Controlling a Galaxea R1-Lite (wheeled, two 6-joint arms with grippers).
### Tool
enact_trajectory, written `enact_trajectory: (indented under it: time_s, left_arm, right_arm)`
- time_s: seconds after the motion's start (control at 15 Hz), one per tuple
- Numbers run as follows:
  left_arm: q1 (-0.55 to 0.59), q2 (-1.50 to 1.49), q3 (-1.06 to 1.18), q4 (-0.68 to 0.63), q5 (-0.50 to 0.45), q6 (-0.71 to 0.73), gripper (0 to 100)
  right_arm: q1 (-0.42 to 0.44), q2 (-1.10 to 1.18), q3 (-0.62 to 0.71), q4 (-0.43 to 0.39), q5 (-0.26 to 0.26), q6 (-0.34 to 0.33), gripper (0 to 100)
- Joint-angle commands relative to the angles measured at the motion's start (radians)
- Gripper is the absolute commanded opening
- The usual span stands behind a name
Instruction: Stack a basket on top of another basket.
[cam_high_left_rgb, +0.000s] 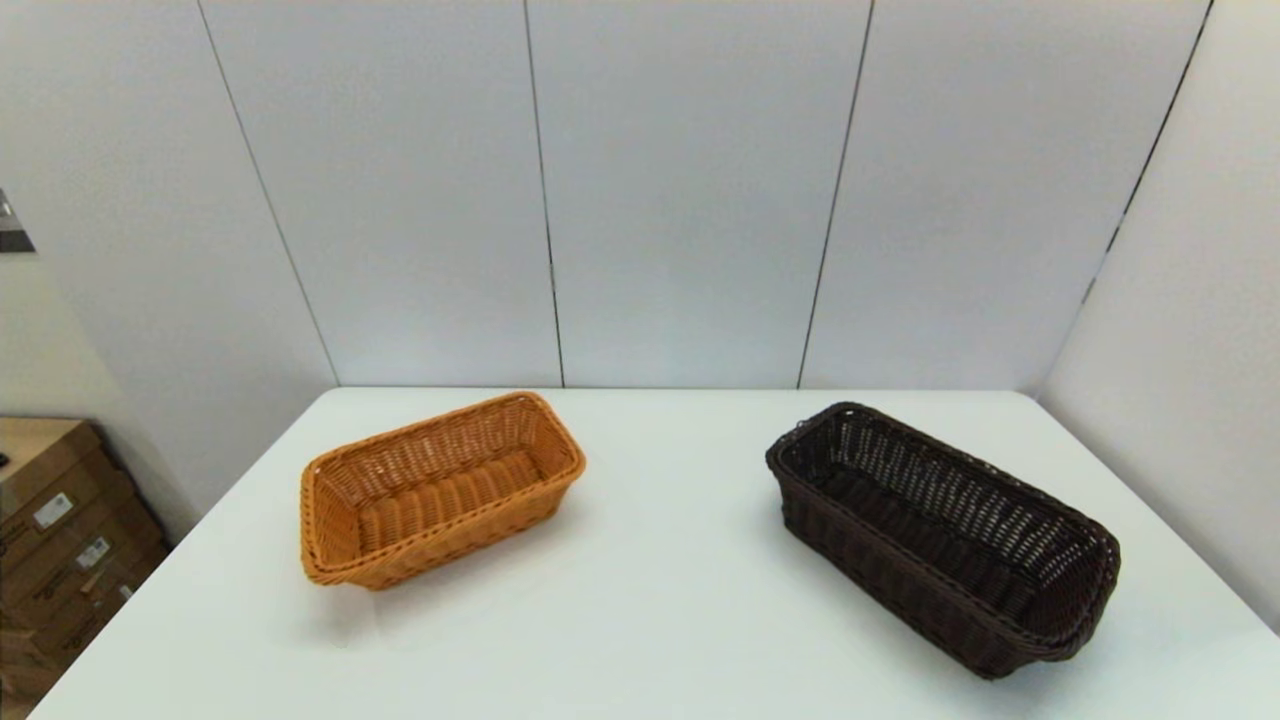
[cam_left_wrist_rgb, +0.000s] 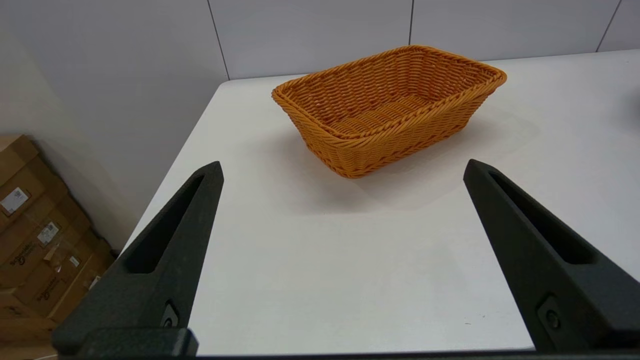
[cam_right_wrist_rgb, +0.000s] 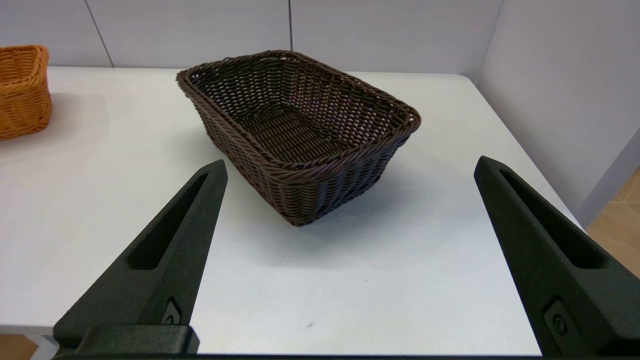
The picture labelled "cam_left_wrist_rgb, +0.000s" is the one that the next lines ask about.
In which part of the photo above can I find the brown cardboard box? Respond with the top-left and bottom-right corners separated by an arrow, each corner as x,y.
0,195 -> 93,288
10,230 -> 117,323
0,287 -> 61,360
0,134 -> 68,231

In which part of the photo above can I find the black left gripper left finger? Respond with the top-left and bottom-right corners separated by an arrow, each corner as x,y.
52,161 -> 224,352

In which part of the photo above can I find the orange woven basket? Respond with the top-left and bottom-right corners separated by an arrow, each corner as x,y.
271,45 -> 507,179

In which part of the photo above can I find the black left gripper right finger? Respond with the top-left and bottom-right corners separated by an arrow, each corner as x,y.
463,159 -> 640,352

